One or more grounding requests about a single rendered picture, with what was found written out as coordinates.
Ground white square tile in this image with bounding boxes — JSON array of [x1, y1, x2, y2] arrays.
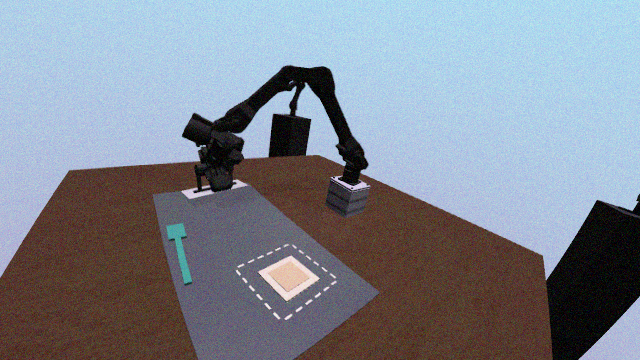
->
[[257, 256, 320, 303]]

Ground teal small trowel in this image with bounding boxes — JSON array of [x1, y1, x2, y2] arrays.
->
[[166, 223, 192, 286]]

